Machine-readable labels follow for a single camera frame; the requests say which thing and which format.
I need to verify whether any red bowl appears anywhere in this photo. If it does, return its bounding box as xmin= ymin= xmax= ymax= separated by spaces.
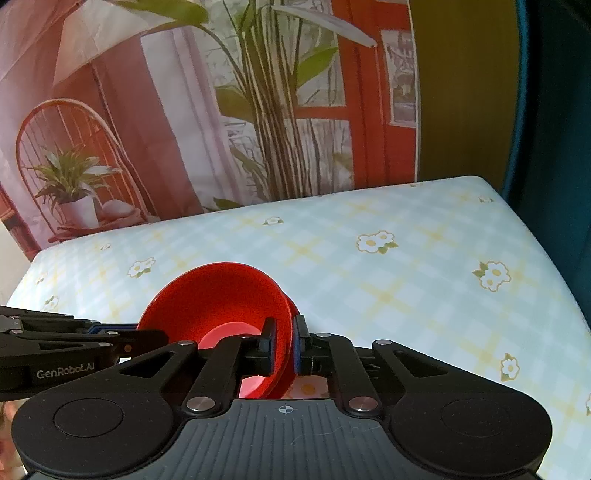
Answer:
xmin=137 ymin=262 xmax=294 ymax=400
xmin=277 ymin=290 xmax=303 ymax=400

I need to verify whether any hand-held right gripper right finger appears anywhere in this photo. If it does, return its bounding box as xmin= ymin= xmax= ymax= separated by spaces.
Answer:
xmin=292 ymin=315 xmax=467 ymax=414

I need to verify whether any floral checked tablecloth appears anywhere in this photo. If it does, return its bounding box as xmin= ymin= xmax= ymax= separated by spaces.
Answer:
xmin=9 ymin=174 xmax=591 ymax=480

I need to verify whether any teal curtain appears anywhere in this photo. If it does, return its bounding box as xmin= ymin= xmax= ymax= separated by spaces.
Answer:
xmin=501 ymin=0 xmax=591 ymax=324

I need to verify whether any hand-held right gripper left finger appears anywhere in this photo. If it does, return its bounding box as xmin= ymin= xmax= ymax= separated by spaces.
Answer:
xmin=115 ymin=318 xmax=278 ymax=416

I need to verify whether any printed wall tapestry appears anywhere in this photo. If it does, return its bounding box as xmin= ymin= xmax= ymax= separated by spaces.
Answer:
xmin=0 ymin=0 xmax=423 ymax=259

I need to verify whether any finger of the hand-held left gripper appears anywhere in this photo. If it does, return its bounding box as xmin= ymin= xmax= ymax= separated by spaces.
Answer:
xmin=99 ymin=330 xmax=175 ymax=360
xmin=0 ymin=305 xmax=139 ymax=335

